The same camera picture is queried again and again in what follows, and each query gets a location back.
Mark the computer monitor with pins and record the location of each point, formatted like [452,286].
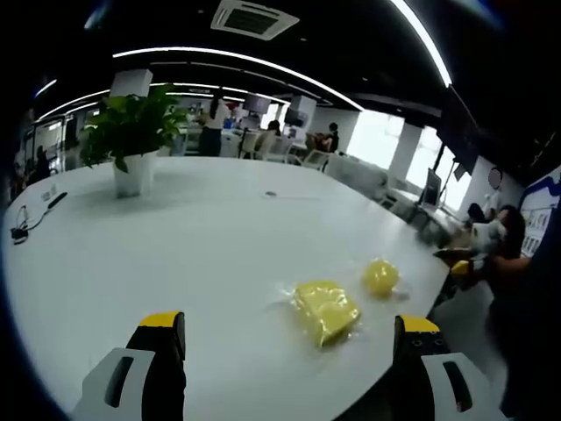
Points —
[434,187]

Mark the green leafy plant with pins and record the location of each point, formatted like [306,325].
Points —
[131,125]

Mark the round yellow silicone block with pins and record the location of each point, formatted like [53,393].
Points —
[380,278]

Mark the black pen-shaped object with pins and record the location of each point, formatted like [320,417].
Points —
[57,200]

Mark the white plant pot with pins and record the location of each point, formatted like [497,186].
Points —
[133,175]

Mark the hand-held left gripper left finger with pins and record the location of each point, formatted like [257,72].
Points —
[118,386]

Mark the long ceiling light strip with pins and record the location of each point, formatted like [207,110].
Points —
[245,59]

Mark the person with face mask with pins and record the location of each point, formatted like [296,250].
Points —
[534,342]

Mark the small dark object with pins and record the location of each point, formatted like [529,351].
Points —
[271,193]

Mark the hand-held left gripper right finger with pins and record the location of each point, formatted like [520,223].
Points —
[456,386]

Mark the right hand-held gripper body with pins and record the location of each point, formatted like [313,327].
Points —
[488,237]

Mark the curved ceiling light strip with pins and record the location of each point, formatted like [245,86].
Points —
[427,39]

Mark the white office chair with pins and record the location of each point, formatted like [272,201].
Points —
[313,158]

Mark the rectangular yellow silicone block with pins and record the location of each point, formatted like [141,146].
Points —
[326,312]

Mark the ceiling air conditioner vent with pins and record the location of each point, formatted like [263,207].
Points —
[254,18]

